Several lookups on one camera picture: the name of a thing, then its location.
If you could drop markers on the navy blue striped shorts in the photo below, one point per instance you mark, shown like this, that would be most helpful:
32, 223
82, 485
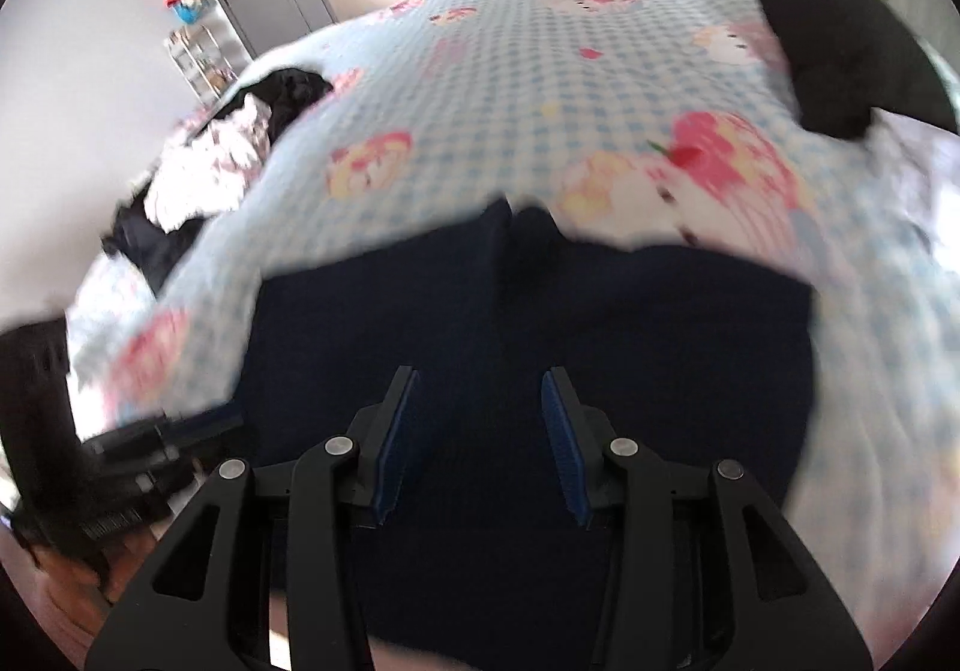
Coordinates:
699, 356

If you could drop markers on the white shelf rack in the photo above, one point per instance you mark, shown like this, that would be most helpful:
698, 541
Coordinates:
195, 52

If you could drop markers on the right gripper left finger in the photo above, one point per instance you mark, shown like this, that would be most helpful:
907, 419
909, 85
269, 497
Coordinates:
202, 599

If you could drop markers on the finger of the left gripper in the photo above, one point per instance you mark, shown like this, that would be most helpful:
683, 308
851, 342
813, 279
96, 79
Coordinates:
172, 434

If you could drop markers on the black folded garment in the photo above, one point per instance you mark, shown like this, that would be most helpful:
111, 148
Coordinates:
849, 57

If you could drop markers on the red blue plush toy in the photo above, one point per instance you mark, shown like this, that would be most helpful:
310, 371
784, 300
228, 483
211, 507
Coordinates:
188, 11

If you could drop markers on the pink patterned garment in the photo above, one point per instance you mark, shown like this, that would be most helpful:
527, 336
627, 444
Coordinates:
211, 174

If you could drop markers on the blue checkered cartoon blanket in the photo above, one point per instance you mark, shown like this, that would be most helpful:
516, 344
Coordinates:
584, 105

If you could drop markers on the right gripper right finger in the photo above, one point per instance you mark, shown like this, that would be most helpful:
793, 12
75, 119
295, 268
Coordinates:
706, 572

